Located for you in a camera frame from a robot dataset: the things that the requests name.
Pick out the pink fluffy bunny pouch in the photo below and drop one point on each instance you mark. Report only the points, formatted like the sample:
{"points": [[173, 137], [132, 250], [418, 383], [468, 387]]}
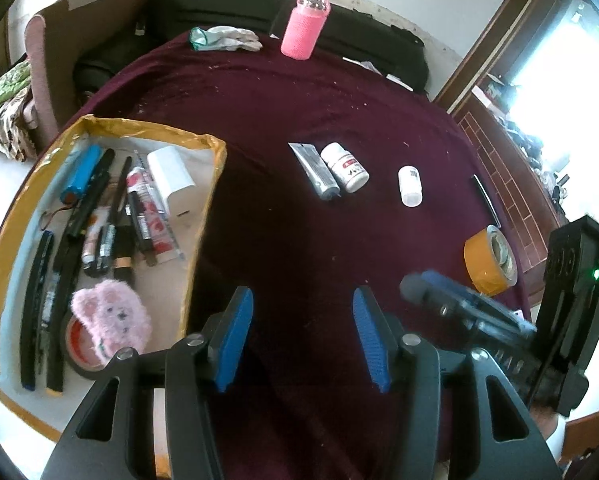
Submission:
{"points": [[114, 315]]}

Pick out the pink silver cream tube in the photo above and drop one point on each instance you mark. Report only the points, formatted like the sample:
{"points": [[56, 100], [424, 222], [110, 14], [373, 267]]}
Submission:
{"points": [[92, 235]]}

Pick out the white tray yellow taped rim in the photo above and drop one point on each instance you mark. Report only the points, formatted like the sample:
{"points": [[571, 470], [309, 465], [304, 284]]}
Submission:
{"points": [[164, 310]]}

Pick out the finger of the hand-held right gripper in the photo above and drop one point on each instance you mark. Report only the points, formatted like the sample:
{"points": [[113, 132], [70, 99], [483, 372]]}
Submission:
{"points": [[479, 302], [479, 330]]}

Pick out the small white plastic bottle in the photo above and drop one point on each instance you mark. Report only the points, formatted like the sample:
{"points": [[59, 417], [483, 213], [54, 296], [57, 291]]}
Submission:
{"points": [[410, 187]]}

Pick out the brown packing tape roll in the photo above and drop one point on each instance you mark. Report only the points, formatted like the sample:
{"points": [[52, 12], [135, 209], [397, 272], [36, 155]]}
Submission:
{"points": [[482, 265]]}

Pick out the maroon armchair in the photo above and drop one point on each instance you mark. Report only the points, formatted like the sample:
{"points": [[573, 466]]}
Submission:
{"points": [[49, 60]]}

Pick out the green patterned cushion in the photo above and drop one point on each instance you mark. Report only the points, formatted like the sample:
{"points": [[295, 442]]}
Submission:
{"points": [[4, 87]]}

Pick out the wooden door frame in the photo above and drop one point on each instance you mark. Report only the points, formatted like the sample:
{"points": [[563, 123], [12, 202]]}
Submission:
{"points": [[499, 25]]}

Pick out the long black bar orange tip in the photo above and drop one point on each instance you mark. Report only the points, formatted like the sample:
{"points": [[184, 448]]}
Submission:
{"points": [[59, 320]]}

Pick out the pink sleeved water bottle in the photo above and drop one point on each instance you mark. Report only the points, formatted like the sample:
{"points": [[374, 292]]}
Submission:
{"points": [[302, 25]]}

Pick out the black padded bag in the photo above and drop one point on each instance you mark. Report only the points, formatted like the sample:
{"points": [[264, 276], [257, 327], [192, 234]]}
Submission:
{"points": [[219, 5]]}

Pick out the maroon tablecloth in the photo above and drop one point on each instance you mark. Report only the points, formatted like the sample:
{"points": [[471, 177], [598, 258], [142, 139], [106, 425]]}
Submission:
{"points": [[304, 250]]}

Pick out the white pill bottle red label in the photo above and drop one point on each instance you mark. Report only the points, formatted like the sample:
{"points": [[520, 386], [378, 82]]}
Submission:
{"points": [[347, 167]]}

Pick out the floral brown cloth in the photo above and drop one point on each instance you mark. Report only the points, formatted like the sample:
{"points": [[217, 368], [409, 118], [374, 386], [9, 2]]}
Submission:
{"points": [[2, 130]]}

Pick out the white paper scraps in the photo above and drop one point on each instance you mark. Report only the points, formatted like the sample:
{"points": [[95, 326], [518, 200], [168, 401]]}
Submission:
{"points": [[379, 72]]}

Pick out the plain black marker pen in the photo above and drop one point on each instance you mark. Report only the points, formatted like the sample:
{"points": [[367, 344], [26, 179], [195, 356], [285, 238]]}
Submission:
{"points": [[92, 190]]}

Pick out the white charger adapter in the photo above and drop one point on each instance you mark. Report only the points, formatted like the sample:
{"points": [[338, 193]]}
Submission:
{"points": [[172, 180]]}

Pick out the long black bar blue tip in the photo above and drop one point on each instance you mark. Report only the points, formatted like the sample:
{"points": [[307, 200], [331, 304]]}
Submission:
{"points": [[32, 310]]}

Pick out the rose print hand cream tube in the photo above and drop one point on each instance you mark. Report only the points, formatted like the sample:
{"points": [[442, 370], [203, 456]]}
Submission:
{"points": [[155, 210]]}

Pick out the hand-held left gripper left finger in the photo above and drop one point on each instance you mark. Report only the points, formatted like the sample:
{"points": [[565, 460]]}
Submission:
{"points": [[234, 340]]}

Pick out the grey metal tube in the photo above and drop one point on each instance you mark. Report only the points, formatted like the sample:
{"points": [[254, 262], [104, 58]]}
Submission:
{"points": [[314, 172]]}

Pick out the black lipstick gold band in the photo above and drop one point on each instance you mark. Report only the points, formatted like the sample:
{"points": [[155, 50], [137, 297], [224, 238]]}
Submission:
{"points": [[123, 245]]}

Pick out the black tape roll red core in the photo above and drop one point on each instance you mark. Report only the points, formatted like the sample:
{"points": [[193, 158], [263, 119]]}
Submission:
{"points": [[77, 345]]}

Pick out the thin dark pen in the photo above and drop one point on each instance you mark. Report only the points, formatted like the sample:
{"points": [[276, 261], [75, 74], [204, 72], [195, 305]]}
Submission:
{"points": [[487, 202]]}

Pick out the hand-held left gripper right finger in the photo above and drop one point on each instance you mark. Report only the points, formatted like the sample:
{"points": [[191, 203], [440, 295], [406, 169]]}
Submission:
{"points": [[372, 340]]}

